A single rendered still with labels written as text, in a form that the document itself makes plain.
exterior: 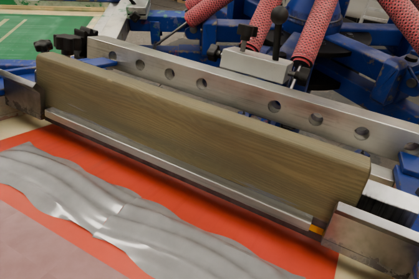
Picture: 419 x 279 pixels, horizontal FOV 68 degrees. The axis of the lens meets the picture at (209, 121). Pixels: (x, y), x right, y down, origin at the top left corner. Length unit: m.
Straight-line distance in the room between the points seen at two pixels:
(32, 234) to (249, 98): 0.36
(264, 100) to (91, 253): 0.35
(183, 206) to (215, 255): 0.08
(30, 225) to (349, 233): 0.28
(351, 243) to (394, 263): 0.04
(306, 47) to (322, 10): 0.10
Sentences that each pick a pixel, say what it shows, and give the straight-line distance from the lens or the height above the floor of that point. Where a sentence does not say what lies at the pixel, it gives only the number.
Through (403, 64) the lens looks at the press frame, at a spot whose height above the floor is 1.04.
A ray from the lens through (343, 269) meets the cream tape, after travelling 0.35.
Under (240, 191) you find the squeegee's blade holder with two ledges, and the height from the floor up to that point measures 1.13.
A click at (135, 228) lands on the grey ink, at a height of 1.12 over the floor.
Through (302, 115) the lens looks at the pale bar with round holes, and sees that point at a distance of 0.51.
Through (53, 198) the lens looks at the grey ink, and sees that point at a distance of 0.35.
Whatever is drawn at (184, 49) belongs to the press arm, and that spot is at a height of 0.93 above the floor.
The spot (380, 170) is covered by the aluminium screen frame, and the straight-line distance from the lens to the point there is 0.48.
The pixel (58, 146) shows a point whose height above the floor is 1.09.
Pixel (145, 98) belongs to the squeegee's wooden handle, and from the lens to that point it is 0.35.
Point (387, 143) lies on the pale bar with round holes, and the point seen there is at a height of 1.08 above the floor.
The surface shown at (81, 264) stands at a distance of 0.29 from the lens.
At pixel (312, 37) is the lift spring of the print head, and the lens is 0.72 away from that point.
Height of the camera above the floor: 1.37
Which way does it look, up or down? 38 degrees down
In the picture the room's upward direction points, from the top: 3 degrees clockwise
